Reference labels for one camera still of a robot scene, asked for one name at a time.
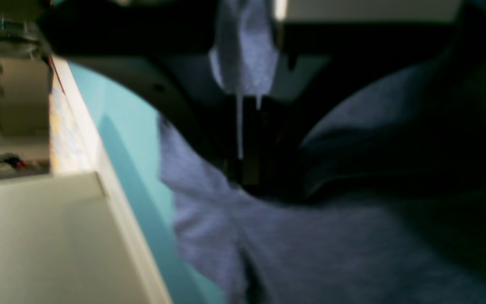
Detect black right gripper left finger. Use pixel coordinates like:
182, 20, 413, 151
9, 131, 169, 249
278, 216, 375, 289
36, 0, 240, 181

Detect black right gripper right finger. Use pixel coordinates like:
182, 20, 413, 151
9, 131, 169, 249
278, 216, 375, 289
243, 0, 462, 196

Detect blue-grey T-shirt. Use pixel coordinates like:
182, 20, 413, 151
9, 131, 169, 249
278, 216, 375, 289
158, 0, 486, 304

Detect teal table cloth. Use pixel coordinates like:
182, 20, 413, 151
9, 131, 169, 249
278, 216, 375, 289
69, 63, 225, 304

